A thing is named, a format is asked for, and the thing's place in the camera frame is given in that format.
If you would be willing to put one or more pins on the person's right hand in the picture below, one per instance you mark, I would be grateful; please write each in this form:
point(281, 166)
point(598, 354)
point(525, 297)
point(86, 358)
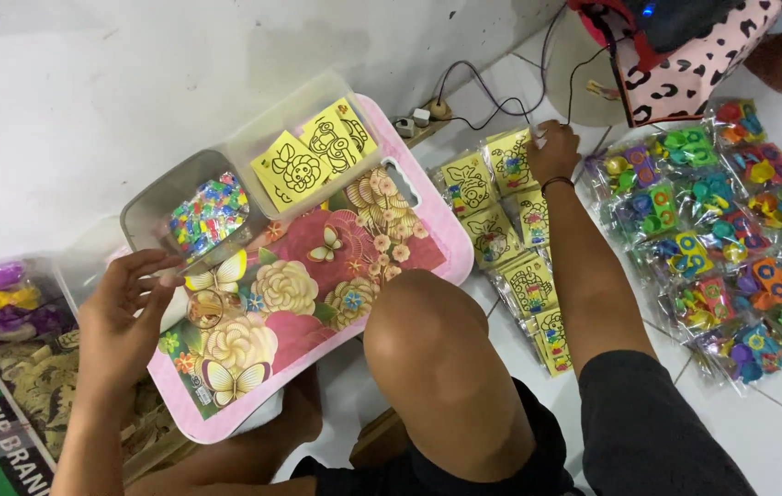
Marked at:
point(556, 155)

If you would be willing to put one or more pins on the person's left hand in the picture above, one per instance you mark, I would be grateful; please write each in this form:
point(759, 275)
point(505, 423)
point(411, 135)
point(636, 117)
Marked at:
point(115, 324)

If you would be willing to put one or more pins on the person's left fingers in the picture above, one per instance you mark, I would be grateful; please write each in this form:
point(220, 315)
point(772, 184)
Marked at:
point(153, 265)

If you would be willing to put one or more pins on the person's right fingers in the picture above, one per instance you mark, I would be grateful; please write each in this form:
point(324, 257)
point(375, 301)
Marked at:
point(541, 136)

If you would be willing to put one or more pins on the yellow picture packet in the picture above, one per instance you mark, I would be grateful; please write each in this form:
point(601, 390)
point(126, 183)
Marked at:
point(509, 162)

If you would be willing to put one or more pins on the black wristband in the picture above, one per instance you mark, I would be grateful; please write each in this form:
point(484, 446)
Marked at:
point(556, 182)

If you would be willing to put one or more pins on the grey plastic container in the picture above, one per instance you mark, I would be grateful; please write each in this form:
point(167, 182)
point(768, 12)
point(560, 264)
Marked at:
point(150, 206)

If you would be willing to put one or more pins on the clear plastic lid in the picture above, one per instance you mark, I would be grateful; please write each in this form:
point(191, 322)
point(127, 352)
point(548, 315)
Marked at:
point(88, 255)

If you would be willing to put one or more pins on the pile of colourful small pieces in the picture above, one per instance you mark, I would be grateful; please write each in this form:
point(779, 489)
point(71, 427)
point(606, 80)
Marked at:
point(208, 213)

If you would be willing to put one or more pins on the beige round plug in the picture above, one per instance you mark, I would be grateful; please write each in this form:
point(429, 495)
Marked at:
point(440, 109)

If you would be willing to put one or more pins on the row of yellow art packets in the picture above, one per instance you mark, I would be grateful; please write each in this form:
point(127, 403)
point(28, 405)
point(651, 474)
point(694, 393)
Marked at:
point(494, 238)

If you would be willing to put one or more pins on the wooden power strip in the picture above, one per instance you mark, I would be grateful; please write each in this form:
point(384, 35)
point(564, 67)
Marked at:
point(429, 132)

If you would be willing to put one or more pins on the white plug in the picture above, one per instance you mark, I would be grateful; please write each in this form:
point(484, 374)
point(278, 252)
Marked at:
point(421, 117)

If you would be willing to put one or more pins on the white power adapter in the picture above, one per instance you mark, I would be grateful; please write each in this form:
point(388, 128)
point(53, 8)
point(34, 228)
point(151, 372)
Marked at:
point(404, 127)

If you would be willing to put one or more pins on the pink floral lap table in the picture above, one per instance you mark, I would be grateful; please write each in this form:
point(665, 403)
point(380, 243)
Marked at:
point(308, 282)

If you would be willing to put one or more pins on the pink leopard print bag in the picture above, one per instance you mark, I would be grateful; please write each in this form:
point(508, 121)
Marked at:
point(687, 69)

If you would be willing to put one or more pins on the yellow flower drawing card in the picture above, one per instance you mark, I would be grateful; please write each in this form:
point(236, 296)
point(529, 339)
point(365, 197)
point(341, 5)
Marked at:
point(287, 172)

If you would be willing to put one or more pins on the brown batik cloth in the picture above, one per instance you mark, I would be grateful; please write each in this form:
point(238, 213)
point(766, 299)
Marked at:
point(46, 392)

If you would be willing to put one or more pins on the dark device with blue light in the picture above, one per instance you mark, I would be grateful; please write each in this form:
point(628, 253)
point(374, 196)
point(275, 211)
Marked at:
point(680, 20)

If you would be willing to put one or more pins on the clear plastic container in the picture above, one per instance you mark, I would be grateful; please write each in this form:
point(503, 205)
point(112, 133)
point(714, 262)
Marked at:
point(280, 110)

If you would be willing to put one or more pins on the spread of colourful toy packets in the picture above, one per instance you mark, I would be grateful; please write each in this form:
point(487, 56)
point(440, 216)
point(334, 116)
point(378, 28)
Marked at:
point(721, 234)

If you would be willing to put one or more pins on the yellow car drawing card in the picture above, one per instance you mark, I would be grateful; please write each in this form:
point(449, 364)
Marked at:
point(329, 141)

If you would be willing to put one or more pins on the person's left leg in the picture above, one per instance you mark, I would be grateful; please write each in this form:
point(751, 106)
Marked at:
point(253, 454)

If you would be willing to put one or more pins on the person's leg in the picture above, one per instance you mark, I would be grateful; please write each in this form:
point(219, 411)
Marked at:
point(439, 372)
point(253, 454)

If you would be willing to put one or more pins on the person's right leg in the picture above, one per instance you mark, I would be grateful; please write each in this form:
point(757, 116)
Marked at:
point(439, 372)

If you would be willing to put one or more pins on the black shorts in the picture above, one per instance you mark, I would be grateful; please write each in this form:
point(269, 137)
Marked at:
point(645, 441)

